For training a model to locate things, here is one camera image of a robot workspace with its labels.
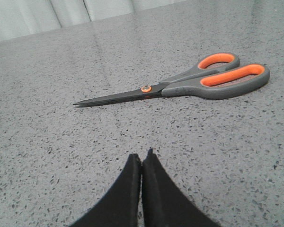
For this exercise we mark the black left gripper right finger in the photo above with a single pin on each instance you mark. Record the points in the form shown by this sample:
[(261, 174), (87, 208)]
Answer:
[(164, 205)]

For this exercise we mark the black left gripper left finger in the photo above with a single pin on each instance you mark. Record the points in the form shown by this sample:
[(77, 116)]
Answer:
[(119, 206)]

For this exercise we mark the grey orange handled scissors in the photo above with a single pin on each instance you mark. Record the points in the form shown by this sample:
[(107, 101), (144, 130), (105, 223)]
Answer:
[(217, 76)]

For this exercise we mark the white pleated curtain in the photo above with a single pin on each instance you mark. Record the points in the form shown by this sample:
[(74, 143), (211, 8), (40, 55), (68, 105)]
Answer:
[(26, 17)]

